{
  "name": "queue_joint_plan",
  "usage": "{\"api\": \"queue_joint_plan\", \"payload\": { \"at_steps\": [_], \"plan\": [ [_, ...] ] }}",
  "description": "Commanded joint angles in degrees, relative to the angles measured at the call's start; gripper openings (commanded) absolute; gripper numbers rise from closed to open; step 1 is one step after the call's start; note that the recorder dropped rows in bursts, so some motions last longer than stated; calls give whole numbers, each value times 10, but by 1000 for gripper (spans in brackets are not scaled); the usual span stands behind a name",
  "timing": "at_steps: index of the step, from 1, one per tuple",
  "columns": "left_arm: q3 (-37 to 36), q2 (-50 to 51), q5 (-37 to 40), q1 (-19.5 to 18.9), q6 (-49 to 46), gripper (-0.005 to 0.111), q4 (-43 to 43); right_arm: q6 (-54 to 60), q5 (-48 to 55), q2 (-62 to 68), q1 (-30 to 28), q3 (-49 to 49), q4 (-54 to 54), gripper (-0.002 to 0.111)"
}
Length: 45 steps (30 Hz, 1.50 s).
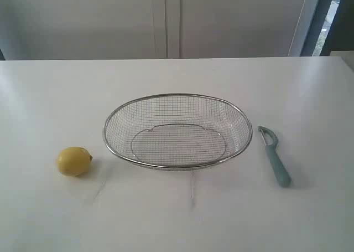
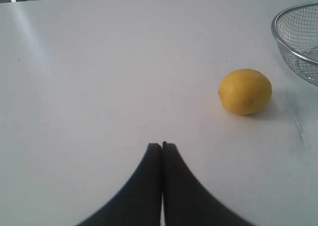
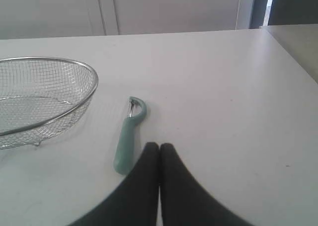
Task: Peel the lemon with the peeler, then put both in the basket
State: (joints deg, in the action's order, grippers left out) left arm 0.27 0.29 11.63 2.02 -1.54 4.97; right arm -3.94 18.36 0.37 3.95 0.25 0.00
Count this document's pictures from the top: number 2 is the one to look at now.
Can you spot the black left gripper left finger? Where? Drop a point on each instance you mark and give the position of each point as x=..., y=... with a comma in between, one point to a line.
x=138, y=203

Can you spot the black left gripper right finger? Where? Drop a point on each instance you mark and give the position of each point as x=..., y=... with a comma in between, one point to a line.
x=186, y=202

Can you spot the yellow lemon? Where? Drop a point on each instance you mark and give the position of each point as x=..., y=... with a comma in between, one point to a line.
x=245, y=91

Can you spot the steel wire mesh basket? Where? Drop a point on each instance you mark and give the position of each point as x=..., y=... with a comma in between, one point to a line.
x=295, y=31

